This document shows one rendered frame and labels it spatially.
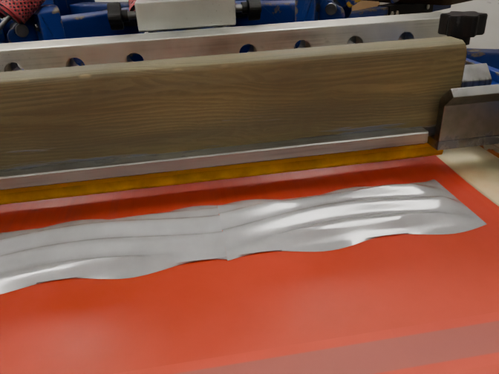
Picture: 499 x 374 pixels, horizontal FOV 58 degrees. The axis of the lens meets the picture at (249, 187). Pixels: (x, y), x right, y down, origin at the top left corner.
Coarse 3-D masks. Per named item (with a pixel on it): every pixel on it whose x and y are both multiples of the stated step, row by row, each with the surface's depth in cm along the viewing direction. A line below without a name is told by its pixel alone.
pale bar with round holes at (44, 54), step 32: (160, 32) 57; (192, 32) 56; (224, 32) 54; (256, 32) 54; (288, 32) 55; (320, 32) 55; (352, 32) 56; (384, 32) 57; (416, 32) 57; (0, 64) 51; (32, 64) 52; (64, 64) 52; (96, 64) 53
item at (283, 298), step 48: (240, 192) 37; (288, 192) 36; (384, 240) 30; (432, 240) 30; (480, 240) 29; (240, 288) 26; (288, 288) 26; (336, 288) 26; (384, 288) 26; (432, 288) 26; (480, 288) 25; (288, 336) 23; (336, 336) 23
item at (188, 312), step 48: (144, 192) 37; (192, 192) 37; (48, 288) 27; (96, 288) 27; (144, 288) 27; (192, 288) 27; (0, 336) 24; (48, 336) 24; (96, 336) 24; (144, 336) 23; (192, 336) 23; (240, 336) 23
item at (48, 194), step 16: (304, 160) 38; (320, 160) 38; (336, 160) 38; (352, 160) 38; (368, 160) 39; (384, 160) 39; (176, 176) 36; (192, 176) 37; (208, 176) 37; (224, 176) 37; (240, 176) 38; (16, 192) 35; (32, 192) 35; (48, 192) 35; (64, 192) 36; (80, 192) 36; (96, 192) 36
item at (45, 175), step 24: (264, 144) 35; (288, 144) 35; (312, 144) 35; (336, 144) 35; (360, 144) 35; (384, 144) 36; (408, 144) 36; (24, 168) 33; (48, 168) 33; (72, 168) 33; (96, 168) 33; (120, 168) 33; (144, 168) 33; (168, 168) 34; (192, 168) 34
